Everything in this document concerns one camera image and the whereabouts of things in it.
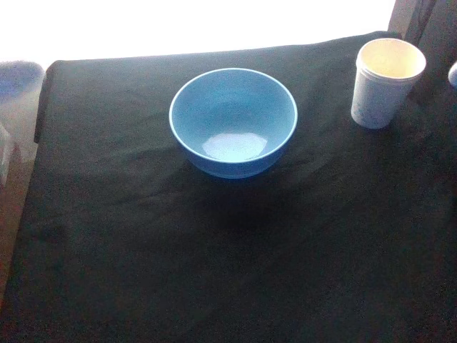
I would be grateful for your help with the light blue bowl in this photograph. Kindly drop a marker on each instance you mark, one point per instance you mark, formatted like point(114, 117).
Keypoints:
point(200, 107)

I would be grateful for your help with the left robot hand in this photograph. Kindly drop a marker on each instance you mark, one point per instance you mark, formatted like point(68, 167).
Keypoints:
point(19, 84)

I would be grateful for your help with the black table cloth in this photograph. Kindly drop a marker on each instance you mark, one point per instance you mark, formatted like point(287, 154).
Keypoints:
point(228, 250)

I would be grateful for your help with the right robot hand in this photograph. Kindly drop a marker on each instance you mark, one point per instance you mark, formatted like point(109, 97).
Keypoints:
point(453, 74)

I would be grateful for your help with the white paper cup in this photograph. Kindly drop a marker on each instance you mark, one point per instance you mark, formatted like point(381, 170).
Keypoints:
point(371, 103)

